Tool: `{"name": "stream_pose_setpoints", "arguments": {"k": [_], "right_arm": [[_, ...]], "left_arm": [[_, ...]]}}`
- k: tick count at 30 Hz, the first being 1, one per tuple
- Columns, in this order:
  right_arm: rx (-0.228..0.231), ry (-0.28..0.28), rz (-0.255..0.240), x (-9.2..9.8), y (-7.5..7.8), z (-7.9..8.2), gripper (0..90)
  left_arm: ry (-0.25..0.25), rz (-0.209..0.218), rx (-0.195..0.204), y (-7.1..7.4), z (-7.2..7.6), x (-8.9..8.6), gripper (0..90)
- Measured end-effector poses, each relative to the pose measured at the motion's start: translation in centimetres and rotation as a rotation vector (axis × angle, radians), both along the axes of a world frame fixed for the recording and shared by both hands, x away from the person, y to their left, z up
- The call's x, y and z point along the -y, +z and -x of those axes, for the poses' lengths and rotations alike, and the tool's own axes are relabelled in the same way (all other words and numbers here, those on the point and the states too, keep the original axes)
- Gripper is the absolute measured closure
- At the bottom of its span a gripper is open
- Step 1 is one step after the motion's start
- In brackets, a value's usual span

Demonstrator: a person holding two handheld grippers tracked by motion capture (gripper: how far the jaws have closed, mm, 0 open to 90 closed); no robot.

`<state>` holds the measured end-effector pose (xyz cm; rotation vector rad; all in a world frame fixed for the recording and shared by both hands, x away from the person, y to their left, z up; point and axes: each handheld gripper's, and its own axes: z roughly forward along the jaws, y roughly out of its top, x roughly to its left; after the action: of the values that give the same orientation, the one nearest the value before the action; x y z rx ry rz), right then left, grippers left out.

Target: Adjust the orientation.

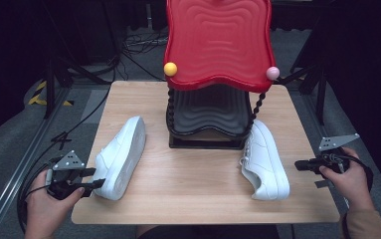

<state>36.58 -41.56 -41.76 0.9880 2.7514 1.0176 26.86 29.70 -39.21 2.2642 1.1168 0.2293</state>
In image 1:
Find black tape cross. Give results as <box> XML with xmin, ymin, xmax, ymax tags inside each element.
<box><xmin>51</xmin><ymin>131</ymin><xmax>73</xmax><ymax>150</ymax></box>

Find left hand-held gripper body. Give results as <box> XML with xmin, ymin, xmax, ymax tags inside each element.
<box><xmin>45</xmin><ymin>149</ymin><xmax>87</xmax><ymax>201</ymax></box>

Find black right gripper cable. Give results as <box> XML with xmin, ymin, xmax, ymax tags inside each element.
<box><xmin>330</xmin><ymin>152</ymin><xmax>375</xmax><ymax>193</ymax></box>

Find white sneaker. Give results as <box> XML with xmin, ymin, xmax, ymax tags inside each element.
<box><xmin>239</xmin><ymin>119</ymin><xmax>291</xmax><ymax>201</ymax></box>
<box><xmin>92</xmin><ymin>116</ymin><xmax>147</xmax><ymax>201</ymax></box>

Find person's dark clothing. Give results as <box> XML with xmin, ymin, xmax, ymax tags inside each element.
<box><xmin>136</xmin><ymin>224</ymin><xmax>281</xmax><ymax>239</ymax></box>

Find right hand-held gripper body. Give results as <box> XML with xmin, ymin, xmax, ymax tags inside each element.
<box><xmin>316</xmin><ymin>132</ymin><xmax>361</xmax><ymax>174</ymax></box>

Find person's right hand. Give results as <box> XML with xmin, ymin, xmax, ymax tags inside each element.
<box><xmin>318</xmin><ymin>147</ymin><xmax>376</xmax><ymax>213</ymax></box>

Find metal floor rail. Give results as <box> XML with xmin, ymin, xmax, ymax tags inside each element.
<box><xmin>301</xmin><ymin>96</ymin><xmax>375</xmax><ymax>239</ymax></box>
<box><xmin>0</xmin><ymin>86</ymin><xmax>72</xmax><ymax>239</ymax></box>

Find person's left hand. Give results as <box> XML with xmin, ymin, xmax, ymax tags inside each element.
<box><xmin>24</xmin><ymin>169</ymin><xmax>86</xmax><ymax>233</ymax></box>

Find red and black shoe rack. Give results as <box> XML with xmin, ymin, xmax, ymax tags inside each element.
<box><xmin>163</xmin><ymin>0</ymin><xmax>282</xmax><ymax>150</ymax></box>

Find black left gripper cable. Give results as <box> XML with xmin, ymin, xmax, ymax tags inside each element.
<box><xmin>16</xmin><ymin>59</ymin><xmax>119</xmax><ymax>235</ymax></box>

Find tangle of black cables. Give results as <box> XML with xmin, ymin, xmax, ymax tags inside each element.
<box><xmin>121</xmin><ymin>28</ymin><xmax>170</xmax><ymax>56</ymax></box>

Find yellow and black floor tape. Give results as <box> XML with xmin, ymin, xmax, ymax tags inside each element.
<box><xmin>28</xmin><ymin>81</ymin><xmax>75</xmax><ymax>108</ymax></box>

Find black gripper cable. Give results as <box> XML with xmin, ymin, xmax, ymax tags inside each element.
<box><xmin>330</xmin><ymin>152</ymin><xmax>375</xmax><ymax>193</ymax></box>
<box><xmin>16</xmin><ymin>59</ymin><xmax>119</xmax><ymax>235</ymax></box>

